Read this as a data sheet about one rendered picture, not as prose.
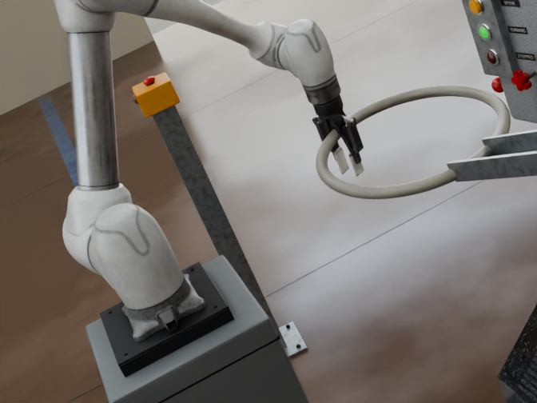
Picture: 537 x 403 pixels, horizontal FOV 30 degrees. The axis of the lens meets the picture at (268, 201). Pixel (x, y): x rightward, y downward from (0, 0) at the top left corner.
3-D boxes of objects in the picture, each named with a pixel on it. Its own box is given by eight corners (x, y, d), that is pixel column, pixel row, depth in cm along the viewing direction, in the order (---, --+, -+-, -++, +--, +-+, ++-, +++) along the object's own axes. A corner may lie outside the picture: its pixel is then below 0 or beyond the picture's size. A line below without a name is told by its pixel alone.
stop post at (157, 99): (293, 323, 370) (173, 61, 325) (308, 349, 352) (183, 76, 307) (244, 346, 369) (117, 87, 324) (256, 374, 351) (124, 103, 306)
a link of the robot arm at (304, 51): (346, 71, 253) (318, 62, 263) (327, 16, 245) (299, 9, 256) (312, 92, 249) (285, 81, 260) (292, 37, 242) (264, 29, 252)
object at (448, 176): (554, 117, 237) (553, 105, 235) (399, 225, 221) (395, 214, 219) (422, 78, 276) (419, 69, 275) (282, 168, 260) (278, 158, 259)
